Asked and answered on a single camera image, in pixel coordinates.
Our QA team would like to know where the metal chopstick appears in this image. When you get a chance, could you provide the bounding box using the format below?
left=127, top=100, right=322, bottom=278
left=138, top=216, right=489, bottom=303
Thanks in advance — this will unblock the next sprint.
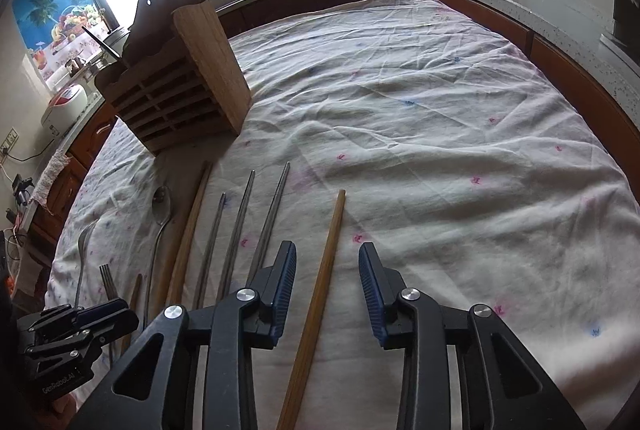
left=247, top=161, right=291, bottom=281
left=192, top=193, right=227, bottom=311
left=216, top=170, right=256, bottom=306

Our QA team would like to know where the curved metal utensil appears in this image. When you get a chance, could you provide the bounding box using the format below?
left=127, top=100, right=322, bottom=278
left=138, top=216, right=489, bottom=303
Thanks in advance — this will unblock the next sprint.
left=75, top=220, right=98, bottom=308

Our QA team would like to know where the white floral tablecloth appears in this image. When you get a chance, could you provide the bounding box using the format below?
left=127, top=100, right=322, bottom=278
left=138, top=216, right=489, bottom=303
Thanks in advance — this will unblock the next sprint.
left=45, top=0, right=640, bottom=430

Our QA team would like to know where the metal spoon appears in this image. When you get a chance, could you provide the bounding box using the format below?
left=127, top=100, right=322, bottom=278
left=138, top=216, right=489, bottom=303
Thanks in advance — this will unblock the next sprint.
left=142, top=184, right=173, bottom=331

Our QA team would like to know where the large white rice cooker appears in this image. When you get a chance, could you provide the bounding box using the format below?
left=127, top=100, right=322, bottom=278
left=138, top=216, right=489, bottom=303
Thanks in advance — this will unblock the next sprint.
left=107, top=26, right=132, bottom=56

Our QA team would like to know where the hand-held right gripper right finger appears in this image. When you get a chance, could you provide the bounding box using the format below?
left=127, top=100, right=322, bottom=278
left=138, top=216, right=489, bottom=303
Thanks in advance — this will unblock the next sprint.
left=358, top=241, right=586, bottom=430

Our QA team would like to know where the black chopstick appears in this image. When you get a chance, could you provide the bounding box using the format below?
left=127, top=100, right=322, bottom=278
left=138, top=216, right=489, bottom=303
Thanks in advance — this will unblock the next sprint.
left=81, top=26, right=122, bottom=60

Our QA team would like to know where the white and red rice cooker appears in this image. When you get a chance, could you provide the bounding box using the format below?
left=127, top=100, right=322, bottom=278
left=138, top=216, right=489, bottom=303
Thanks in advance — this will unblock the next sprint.
left=40, top=84, right=101, bottom=138

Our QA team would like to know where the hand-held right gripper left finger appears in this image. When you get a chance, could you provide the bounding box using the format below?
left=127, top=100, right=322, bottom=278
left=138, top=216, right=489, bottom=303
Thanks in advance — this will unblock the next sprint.
left=67, top=240, right=298, bottom=430

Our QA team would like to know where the wooden utensil holder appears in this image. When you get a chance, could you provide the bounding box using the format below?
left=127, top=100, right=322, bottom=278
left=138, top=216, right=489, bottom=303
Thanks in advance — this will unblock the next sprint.
left=95, top=0, right=252, bottom=156

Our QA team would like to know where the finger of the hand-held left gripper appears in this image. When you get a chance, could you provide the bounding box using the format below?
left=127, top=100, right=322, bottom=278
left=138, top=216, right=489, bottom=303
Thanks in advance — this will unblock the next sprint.
left=87, top=311, right=140, bottom=351
left=75, top=299, right=130, bottom=328

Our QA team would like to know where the tropical fruit wall poster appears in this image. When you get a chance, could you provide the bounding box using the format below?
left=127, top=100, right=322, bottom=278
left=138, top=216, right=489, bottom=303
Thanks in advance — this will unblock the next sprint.
left=12, top=0, right=113, bottom=84

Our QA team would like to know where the metal fork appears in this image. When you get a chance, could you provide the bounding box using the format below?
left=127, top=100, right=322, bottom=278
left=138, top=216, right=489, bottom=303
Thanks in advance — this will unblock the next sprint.
left=99, top=264, right=121, bottom=301

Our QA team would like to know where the white knitted cloth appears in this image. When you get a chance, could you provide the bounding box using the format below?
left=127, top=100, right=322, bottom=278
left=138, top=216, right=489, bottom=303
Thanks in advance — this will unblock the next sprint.
left=30, top=149, right=71, bottom=211

